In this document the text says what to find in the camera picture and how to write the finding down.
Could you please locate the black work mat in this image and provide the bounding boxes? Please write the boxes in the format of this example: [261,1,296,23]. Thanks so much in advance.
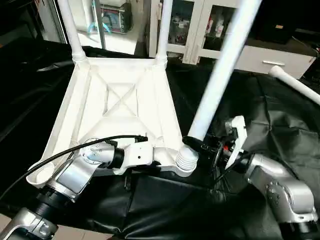
[0,37,320,240]

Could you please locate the white plastic table top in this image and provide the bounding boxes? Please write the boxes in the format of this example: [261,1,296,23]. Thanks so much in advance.
[26,56,199,189]

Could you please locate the white drawer unit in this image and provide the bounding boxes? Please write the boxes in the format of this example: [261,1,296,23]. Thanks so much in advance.
[235,45,317,80]

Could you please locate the white glass-door cabinet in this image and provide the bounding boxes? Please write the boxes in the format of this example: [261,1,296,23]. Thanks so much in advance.
[148,0,261,63]

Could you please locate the teal storage box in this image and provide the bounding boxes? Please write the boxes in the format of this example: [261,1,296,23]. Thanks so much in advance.
[97,2,133,35]

